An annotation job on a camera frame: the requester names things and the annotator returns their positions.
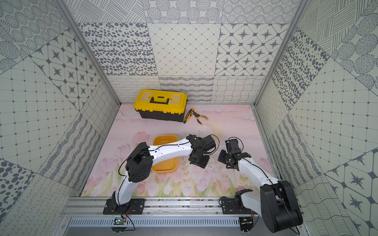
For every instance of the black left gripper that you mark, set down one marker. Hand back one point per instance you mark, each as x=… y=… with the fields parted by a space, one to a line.
x=197 y=159

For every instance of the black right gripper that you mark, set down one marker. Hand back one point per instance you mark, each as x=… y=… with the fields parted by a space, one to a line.
x=221 y=157

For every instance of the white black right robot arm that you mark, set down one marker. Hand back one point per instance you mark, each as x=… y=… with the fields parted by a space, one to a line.
x=275 y=202

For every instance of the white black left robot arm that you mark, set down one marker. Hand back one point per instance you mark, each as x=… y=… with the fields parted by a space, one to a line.
x=140 y=162

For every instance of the yellow plastic storage tray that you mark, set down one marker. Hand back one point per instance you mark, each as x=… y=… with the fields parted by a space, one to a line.
x=165 y=164

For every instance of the black right controller box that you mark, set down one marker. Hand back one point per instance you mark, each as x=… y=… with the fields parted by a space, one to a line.
x=246 y=224

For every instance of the black yellow toolbox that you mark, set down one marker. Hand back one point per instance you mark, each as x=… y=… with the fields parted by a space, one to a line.
x=161 y=105

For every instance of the green circuit board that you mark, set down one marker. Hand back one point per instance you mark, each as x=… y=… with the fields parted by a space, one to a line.
x=119 y=222

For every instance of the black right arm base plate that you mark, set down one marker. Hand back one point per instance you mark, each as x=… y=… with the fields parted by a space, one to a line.
x=234 y=205

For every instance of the yellow handled pliers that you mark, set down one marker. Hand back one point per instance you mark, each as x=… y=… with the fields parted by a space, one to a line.
x=191 y=113

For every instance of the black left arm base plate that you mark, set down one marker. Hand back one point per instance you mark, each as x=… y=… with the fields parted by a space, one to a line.
x=124 y=205

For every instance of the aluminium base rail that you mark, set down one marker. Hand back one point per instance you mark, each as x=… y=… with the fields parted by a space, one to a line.
x=152 y=206

